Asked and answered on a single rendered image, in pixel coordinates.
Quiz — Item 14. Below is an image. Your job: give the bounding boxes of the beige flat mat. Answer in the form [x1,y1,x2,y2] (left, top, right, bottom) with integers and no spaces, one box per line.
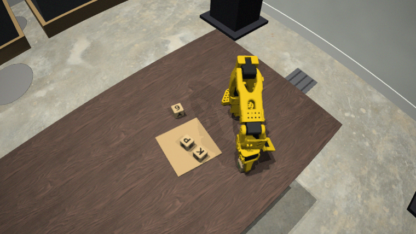
[156,118,222,177]

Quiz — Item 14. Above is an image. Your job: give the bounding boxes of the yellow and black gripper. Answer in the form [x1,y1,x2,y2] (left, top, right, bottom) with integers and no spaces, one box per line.
[235,134,275,172]

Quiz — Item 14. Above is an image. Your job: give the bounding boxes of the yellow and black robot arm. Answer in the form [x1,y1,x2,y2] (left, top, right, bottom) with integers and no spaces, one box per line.
[221,56,267,149]

